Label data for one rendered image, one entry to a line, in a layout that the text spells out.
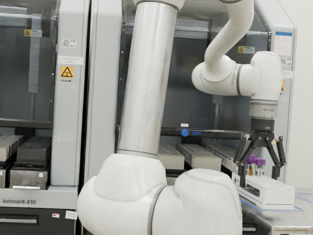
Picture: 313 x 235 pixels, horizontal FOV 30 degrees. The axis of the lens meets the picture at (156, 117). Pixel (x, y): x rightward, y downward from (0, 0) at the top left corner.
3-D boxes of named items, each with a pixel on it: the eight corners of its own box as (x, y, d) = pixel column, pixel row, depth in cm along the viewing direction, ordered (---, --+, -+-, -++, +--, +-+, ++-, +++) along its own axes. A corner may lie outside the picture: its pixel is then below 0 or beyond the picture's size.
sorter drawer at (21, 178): (29, 163, 290) (30, 146, 290) (57, 165, 292) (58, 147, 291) (7, 190, 218) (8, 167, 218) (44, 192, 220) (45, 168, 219)
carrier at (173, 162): (183, 170, 239) (184, 156, 239) (184, 171, 237) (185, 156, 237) (155, 169, 238) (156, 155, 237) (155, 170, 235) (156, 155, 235)
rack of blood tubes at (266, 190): (230, 190, 200) (231, 171, 200) (257, 190, 202) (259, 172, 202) (262, 208, 171) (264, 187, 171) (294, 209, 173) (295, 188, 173)
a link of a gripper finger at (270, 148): (260, 137, 190) (263, 134, 190) (275, 166, 191) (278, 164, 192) (264, 138, 186) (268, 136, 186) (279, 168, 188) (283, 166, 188)
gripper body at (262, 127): (254, 118, 183) (252, 147, 183) (280, 119, 185) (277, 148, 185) (246, 116, 190) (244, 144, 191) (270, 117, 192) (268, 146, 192)
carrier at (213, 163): (220, 172, 240) (221, 158, 240) (221, 173, 238) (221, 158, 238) (192, 171, 239) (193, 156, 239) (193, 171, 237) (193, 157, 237)
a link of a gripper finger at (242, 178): (246, 166, 186) (244, 166, 186) (244, 188, 186) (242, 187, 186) (243, 164, 189) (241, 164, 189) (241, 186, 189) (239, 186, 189)
